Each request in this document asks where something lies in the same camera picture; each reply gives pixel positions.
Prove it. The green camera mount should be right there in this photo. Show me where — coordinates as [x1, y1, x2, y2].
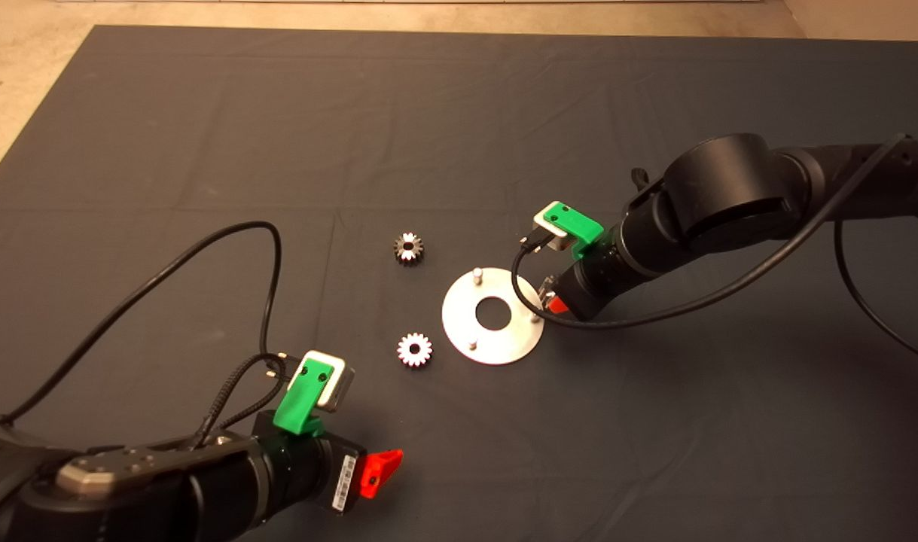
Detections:
[272, 358, 335, 436]
[543, 200, 605, 260]

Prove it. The round metal carrier plate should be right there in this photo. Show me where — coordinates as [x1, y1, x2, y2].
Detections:
[441, 267, 544, 367]

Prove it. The smooth black left camera cable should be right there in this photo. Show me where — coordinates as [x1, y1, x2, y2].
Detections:
[3, 221, 288, 422]

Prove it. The green right camera mount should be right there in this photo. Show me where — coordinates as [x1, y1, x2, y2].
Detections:
[543, 200, 605, 260]

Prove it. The silver camera box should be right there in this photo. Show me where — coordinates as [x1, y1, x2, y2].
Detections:
[532, 203, 572, 253]
[297, 350, 355, 413]

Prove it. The green left camera mount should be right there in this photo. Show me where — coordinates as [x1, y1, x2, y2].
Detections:
[272, 358, 335, 436]

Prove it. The braided black left wrist cable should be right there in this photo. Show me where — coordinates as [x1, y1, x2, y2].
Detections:
[191, 354, 288, 451]

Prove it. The silver left camera box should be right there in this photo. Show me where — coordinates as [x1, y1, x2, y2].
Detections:
[297, 350, 355, 413]

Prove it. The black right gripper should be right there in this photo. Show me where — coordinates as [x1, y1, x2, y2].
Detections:
[547, 222, 659, 322]

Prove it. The silver right camera box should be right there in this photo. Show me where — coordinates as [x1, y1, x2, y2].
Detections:
[532, 203, 572, 253]

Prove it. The dark grey table cloth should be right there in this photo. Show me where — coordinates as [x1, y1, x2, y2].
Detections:
[0, 25, 918, 542]

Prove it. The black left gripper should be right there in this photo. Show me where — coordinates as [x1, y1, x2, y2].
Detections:
[252, 410, 405, 524]

